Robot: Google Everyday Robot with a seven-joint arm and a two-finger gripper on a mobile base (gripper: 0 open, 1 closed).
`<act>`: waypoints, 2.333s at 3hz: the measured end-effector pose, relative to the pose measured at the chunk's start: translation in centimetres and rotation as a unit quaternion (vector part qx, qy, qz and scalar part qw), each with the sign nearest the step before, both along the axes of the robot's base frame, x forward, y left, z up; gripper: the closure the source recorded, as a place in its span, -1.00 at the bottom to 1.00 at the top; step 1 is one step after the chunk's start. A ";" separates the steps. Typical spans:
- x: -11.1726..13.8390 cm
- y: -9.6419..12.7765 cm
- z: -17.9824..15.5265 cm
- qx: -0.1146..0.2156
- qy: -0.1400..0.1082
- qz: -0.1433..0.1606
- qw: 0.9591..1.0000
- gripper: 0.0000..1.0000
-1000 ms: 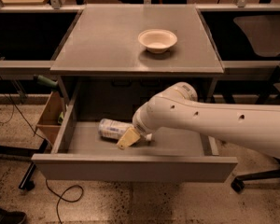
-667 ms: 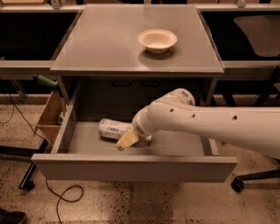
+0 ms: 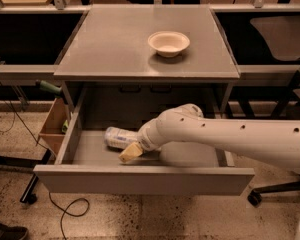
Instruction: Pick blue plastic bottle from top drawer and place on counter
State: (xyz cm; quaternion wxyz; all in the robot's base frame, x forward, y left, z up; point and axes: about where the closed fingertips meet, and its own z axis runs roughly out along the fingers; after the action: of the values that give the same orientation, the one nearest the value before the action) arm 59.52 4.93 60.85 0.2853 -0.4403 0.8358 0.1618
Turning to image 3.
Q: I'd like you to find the black table leg with caster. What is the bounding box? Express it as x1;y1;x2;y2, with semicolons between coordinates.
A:
20;150;51;204

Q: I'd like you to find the blue label plastic bottle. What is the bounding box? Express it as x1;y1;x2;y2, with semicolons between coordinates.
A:
104;127;137;149

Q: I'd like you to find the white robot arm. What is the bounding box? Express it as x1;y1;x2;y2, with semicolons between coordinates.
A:
119;104;300;175

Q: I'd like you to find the white paper bowl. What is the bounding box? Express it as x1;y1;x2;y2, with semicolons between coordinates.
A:
148;31;190;58

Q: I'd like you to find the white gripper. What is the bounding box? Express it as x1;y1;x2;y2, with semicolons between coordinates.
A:
119;119;162;163

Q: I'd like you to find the dark shoe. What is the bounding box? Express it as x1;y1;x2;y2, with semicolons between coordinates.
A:
0;223;28;240

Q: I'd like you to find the green handled tool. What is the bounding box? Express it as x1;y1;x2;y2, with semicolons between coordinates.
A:
36;80;62;96

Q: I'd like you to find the grey open drawer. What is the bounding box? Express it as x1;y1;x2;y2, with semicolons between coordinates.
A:
34;85;254;196

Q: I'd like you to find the brown cardboard box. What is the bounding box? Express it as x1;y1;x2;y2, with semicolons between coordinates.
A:
39;99;67;155

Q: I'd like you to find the black floor cable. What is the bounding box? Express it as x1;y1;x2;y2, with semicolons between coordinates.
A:
48;191;91;240

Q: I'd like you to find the black office chair base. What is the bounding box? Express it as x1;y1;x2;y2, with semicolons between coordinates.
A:
247;180;300;207

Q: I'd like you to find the grey cabinet counter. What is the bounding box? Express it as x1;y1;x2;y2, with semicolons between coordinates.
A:
54;5;240;110

